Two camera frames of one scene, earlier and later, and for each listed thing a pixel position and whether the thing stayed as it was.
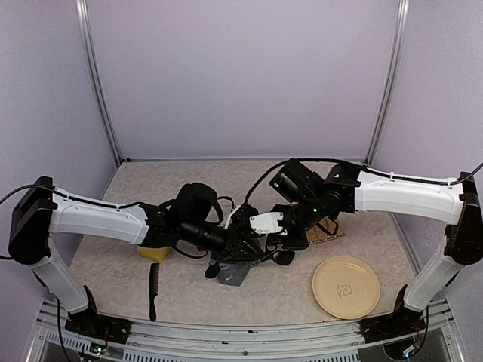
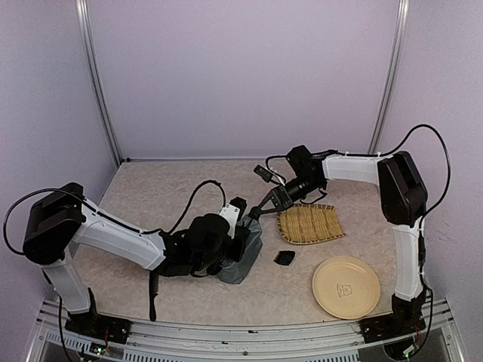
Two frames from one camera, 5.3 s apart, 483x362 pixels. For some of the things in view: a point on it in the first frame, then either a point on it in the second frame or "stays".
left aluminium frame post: [84, 15] stays
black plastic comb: [154, 288] stays
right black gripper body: [299, 242] -> [285, 194]
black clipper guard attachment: [283, 257] stays
